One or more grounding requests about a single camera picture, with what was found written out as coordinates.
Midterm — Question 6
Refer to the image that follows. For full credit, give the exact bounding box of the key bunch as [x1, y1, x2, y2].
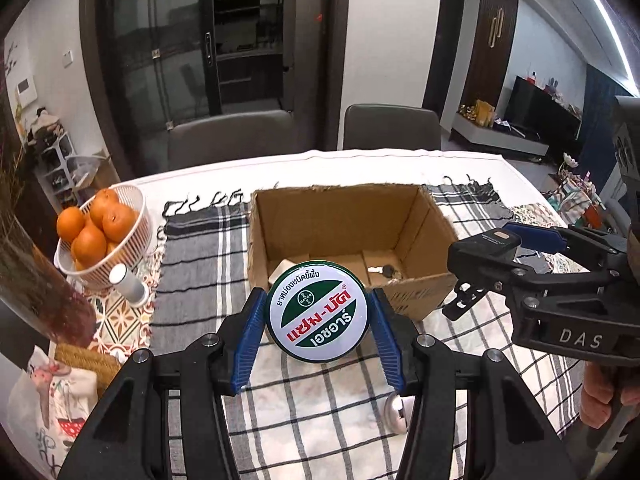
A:
[366, 263, 402, 281]

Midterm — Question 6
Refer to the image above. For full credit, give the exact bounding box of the floral fabric tissue cover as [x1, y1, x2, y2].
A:
[6, 345, 99, 479]

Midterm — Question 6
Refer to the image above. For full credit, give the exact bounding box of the potted flower decoration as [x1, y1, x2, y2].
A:
[549, 152, 602, 222]

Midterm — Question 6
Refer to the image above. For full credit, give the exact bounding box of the woven wicker tissue box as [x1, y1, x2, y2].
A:
[53, 342, 124, 400]

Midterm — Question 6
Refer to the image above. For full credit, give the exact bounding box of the dark glass vase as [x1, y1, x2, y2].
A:
[0, 200, 99, 347]

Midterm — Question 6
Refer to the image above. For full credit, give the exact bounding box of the dark wooden door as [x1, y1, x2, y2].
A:
[471, 0, 520, 112]

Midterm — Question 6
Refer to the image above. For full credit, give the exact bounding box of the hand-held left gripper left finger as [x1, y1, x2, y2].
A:
[57, 287, 269, 480]

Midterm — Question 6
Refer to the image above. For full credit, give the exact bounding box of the black clip device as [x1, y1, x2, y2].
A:
[442, 229, 522, 322]

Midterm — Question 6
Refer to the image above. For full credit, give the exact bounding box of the black television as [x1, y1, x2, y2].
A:
[503, 75, 584, 142]

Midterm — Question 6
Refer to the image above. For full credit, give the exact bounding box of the grey plaid tablecloth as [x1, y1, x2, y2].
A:
[149, 179, 601, 480]

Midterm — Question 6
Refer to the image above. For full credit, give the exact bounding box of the dark framed glass sliding door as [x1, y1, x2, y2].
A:
[80, 0, 347, 162]

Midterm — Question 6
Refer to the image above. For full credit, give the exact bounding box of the tile patterned table mat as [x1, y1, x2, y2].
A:
[75, 200, 576, 367]

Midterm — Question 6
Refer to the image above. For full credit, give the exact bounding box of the round green white tin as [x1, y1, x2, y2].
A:
[265, 259, 371, 362]

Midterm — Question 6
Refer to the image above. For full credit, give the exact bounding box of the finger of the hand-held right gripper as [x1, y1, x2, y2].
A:
[502, 220, 629, 275]
[480, 260, 618, 322]

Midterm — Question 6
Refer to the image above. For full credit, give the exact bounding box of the grey dining chair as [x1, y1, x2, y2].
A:
[166, 109, 297, 174]
[343, 103, 443, 152]

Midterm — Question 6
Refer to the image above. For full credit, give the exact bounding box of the small white cylinder device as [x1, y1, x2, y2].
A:
[108, 263, 147, 309]

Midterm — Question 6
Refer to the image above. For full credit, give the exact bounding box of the white shoe rack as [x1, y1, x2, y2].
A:
[34, 109, 117, 207]

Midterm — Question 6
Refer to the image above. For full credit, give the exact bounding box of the person's right hand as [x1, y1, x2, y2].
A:
[580, 362, 640, 428]

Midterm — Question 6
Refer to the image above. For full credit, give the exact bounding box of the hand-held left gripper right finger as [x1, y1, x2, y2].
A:
[367, 287, 583, 480]

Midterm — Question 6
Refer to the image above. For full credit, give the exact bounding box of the brown cardboard box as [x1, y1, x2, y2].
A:
[248, 183, 460, 322]

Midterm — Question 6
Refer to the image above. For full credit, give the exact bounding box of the ceiling light strip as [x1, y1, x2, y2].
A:
[569, 0, 640, 99]

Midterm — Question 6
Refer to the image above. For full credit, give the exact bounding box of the silver round metal object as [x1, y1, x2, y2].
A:
[384, 392, 417, 435]

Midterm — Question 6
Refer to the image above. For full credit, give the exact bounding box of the white slotted fruit basket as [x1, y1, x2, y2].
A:
[53, 184, 152, 292]

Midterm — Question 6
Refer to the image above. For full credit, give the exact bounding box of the yellow paper bag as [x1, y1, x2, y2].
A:
[473, 99, 496, 127]

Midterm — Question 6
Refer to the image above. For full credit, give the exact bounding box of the white low television cabinet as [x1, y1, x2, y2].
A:
[449, 112, 552, 159]

